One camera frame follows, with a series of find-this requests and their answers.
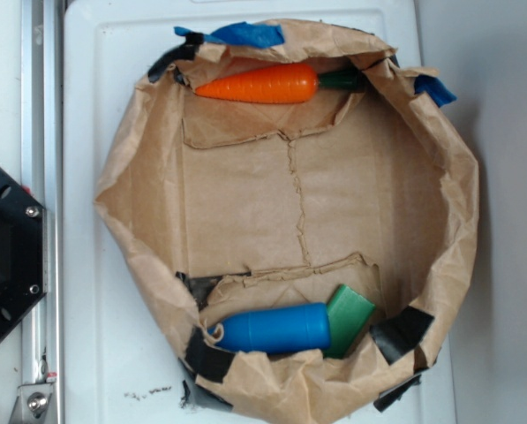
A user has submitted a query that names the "blue plastic bottle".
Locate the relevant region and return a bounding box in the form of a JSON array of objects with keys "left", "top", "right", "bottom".
[{"left": 208, "top": 302, "right": 332, "bottom": 354}]

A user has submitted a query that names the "brown paper bag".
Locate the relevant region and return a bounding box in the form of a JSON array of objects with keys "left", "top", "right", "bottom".
[{"left": 94, "top": 19, "right": 479, "bottom": 423}]

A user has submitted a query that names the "orange toy carrot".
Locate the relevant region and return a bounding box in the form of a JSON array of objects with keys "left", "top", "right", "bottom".
[{"left": 195, "top": 63, "right": 365, "bottom": 104}]

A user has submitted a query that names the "green rectangular block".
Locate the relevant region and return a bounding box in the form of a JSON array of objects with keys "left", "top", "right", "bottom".
[{"left": 323, "top": 284, "right": 376, "bottom": 359}]

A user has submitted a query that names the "black tape piece bottom left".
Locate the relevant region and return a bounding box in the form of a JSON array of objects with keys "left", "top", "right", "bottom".
[{"left": 178, "top": 325, "right": 237, "bottom": 408}]

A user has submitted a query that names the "black tape piece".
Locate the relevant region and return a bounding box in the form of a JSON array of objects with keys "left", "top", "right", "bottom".
[
  {"left": 178, "top": 325, "right": 237, "bottom": 408},
  {"left": 369, "top": 306, "right": 434, "bottom": 365},
  {"left": 147, "top": 32, "right": 205, "bottom": 83}
]

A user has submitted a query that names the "blue tape piece top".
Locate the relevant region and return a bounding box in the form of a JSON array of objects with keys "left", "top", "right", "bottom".
[{"left": 174, "top": 22, "right": 285, "bottom": 49}]

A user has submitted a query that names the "blue tape piece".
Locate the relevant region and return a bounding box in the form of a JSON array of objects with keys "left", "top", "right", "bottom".
[
  {"left": 414, "top": 75, "right": 457, "bottom": 108},
  {"left": 174, "top": 22, "right": 285, "bottom": 49}
]

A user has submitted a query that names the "black tape piece top left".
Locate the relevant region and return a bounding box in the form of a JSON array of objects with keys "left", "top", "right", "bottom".
[{"left": 147, "top": 32, "right": 205, "bottom": 83}]

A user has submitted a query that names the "black tape piece right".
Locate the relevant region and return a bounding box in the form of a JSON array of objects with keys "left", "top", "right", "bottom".
[{"left": 369, "top": 306, "right": 434, "bottom": 365}]

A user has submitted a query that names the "white plastic tray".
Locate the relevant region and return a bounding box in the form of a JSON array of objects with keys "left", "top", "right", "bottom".
[{"left": 63, "top": 1, "right": 453, "bottom": 423}]

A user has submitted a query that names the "blue tape piece right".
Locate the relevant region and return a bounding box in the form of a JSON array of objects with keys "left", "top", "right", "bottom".
[{"left": 414, "top": 75, "right": 457, "bottom": 108}]

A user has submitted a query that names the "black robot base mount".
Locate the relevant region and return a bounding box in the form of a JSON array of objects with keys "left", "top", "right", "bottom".
[{"left": 0, "top": 167, "right": 45, "bottom": 344}]

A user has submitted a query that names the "aluminium extrusion rail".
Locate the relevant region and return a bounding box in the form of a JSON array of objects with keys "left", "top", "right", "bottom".
[{"left": 20, "top": 1, "right": 67, "bottom": 423}]

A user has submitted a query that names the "metal corner bracket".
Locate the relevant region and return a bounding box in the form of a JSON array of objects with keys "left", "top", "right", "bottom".
[{"left": 8, "top": 382, "right": 57, "bottom": 424}]

